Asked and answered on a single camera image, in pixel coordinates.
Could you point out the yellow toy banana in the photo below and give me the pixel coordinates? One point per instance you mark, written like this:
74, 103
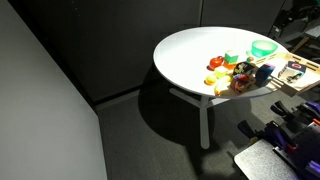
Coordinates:
221, 87

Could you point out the light wooden crate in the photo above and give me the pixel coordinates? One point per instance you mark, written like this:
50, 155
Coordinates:
283, 87

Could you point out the black plush cube letter A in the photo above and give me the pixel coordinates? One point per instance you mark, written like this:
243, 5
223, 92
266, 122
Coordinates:
245, 68

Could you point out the blue rubber cube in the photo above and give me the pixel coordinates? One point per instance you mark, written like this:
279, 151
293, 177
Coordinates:
264, 76

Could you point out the white table pedestal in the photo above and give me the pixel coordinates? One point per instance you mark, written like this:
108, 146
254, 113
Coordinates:
204, 123

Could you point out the grey metal plate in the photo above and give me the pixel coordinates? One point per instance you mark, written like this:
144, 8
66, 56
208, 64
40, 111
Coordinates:
263, 163

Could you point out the black plush cube letter D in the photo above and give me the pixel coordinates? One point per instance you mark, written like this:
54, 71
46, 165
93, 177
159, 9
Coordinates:
295, 68

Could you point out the red green toy strawberry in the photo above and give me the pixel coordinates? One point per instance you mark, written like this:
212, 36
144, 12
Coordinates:
250, 59

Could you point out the yellow toy cube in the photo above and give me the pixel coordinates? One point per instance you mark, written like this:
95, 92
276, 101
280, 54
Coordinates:
220, 71

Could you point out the orange toy block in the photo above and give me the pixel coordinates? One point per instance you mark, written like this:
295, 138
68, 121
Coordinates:
229, 66

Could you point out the blue black spring clamp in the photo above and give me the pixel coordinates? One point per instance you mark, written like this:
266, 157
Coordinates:
280, 109
250, 129

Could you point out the green plastic bowl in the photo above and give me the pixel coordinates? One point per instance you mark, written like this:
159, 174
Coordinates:
263, 49

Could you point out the purple spring clamp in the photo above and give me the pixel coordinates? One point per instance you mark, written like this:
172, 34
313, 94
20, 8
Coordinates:
313, 106

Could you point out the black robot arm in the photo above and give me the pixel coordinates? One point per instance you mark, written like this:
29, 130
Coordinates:
293, 18

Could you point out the red toy apple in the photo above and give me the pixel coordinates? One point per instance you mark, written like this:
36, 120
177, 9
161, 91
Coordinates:
216, 62

